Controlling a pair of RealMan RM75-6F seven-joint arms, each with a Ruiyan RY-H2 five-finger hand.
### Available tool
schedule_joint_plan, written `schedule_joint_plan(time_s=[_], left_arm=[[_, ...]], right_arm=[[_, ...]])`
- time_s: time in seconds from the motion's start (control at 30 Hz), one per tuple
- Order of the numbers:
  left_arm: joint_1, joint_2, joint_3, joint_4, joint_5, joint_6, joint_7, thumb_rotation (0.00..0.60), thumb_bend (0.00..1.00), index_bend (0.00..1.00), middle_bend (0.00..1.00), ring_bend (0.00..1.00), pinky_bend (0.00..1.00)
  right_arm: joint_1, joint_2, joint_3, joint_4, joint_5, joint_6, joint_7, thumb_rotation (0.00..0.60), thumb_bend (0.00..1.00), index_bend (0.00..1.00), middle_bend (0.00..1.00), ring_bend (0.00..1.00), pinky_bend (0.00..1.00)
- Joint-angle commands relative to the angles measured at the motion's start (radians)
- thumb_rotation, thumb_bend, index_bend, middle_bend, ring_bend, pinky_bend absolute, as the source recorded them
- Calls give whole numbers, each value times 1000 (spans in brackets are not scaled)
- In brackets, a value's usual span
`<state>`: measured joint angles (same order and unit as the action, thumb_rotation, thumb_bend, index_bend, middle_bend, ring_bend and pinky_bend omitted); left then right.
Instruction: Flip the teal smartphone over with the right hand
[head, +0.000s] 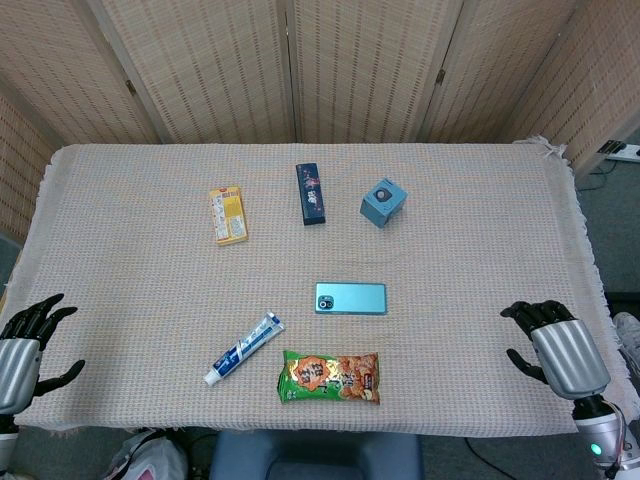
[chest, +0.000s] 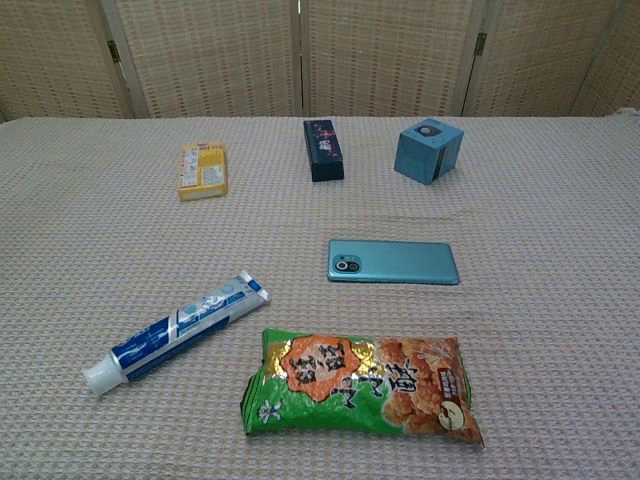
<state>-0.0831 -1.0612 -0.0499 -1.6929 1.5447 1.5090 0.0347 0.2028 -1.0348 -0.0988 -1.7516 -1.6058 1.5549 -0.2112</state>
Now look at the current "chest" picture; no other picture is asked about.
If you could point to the woven bamboo folding screen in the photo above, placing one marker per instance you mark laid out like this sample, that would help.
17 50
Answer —
215 55

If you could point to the green orange snack bag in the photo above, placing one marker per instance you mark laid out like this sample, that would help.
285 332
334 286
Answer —
350 390

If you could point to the light blue cube box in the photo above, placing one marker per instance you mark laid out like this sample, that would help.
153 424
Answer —
417 155

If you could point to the dark blue long box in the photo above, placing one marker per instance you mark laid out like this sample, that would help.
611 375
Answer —
324 150

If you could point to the black smartphone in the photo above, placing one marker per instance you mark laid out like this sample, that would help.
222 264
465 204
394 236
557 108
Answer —
400 262

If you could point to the blue white toothpaste tube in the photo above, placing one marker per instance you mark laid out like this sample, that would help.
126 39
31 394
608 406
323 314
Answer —
170 335

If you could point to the beige woven tablecloth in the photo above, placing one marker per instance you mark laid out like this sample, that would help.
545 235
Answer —
100 240

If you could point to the yellow snack box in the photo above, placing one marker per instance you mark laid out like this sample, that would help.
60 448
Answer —
204 172

